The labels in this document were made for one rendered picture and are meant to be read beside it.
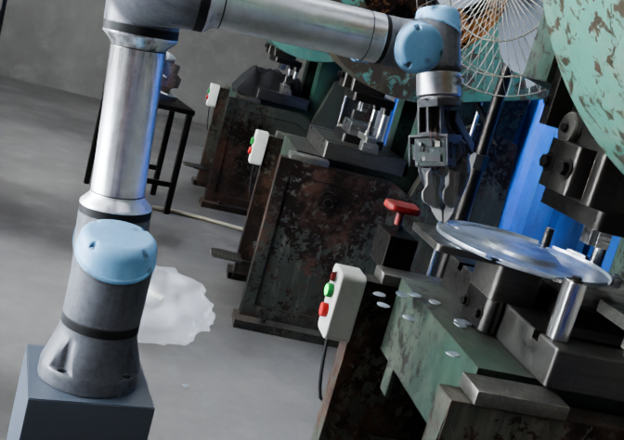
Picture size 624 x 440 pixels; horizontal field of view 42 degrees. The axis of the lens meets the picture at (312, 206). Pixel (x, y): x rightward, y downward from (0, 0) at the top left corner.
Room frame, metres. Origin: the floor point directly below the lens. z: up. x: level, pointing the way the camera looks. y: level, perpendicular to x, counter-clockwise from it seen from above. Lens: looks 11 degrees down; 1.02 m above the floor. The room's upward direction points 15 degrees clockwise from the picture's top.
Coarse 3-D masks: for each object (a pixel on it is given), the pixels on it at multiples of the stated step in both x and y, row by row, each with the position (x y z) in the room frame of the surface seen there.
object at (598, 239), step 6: (588, 228) 1.33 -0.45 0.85; (582, 234) 1.34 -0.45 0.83; (588, 234) 1.33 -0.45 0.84; (594, 234) 1.32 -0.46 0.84; (600, 234) 1.31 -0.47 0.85; (606, 234) 1.31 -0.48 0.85; (582, 240) 1.34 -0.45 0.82; (588, 240) 1.32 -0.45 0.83; (594, 240) 1.32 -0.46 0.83; (600, 240) 1.31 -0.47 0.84; (606, 240) 1.32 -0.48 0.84; (594, 246) 1.31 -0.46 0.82; (600, 246) 1.31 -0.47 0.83; (606, 246) 1.32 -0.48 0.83
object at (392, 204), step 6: (384, 204) 1.61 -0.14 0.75; (390, 204) 1.58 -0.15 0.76; (396, 204) 1.58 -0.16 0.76; (402, 204) 1.59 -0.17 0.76; (408, 204) 1.61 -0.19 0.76; (414, 204) 1.63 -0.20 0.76; (396, 210) 1.57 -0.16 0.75; (402, 210) 1.58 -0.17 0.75; (408, 210) 1.58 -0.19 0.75; (414, 210) 1.58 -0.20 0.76; (420, 210) 1.59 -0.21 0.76; (396, 216) 1.60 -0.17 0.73; (402, 216) 1.60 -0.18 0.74; (396, 222) 1.60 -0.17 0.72
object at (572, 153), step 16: (576, 112) 1.37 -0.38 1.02; (560, 128) 1.36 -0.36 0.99; (576, 128) 1.33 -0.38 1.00; (560, 144) 1.33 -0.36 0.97; (576, 144) 1.32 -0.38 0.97; (592, 144) 1.29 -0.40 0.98; (544, 160) 1.33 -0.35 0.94; (560, 160) 1.31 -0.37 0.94; (576, 160) 1.27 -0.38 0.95; (592, 160) 1.27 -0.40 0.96; (608, 160) 1.25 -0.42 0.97; (544, 176) 1.34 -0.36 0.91; (560, 176) 1.29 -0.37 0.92; (576, 176) 1.27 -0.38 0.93; (592, 176) 1.26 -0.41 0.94; (608, 176) 1.25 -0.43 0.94; (560, 192) 1.28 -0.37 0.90; (576, 192) 1.27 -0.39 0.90; (592, 192) 1.25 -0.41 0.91; (608, 192) 1.25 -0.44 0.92; (608, 208) 1.25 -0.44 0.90
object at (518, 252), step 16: (448, 224) 1.39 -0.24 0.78; (464, 224) 1.43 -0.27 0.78; (480, 224) 1.44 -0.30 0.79; (464, 240) 1.28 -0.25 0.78; (480, 240) 1.31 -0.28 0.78; (496, 240) 1.32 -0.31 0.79; (512, 240) 1.36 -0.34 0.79; (528, 240) 1.44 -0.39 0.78; (496, 256) 1.22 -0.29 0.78; (512, 256) 1.25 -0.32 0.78; (528, 256) 1.26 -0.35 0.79; (544, 256) 1.30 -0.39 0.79; (560, 256) 1.37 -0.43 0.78; (576, 256) 1.39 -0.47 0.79; (528, 272) 1.17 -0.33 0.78; (544, 272) 1.20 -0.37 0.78; (560, 272) 1.23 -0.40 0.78; (576, 272) 1.27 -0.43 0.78; (592, 272) 1.31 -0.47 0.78
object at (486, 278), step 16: (416, 224) 1.32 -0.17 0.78; (432, 240) 1.23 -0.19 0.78; (448, 240) 1.25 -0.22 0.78; (464, 256) 1.21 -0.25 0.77; (480, 256) 1.22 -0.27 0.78; (480, 272) 1.31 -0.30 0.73; (496, 272) 1.26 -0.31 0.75; (512, 272) 1.25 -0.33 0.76; (480, 288) 1.29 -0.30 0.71; (496, 288) 1.25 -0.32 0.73; (512, 288) 1.26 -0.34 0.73; (528, 288) 1.26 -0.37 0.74; (464, 304) 1.32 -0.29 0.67; (480, 304) 1.27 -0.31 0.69; (496, 304) 1.25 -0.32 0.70; (528, 304) 1.26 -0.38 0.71; (480, 320) 1.26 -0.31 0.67; (496, 320) 1.25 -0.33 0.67
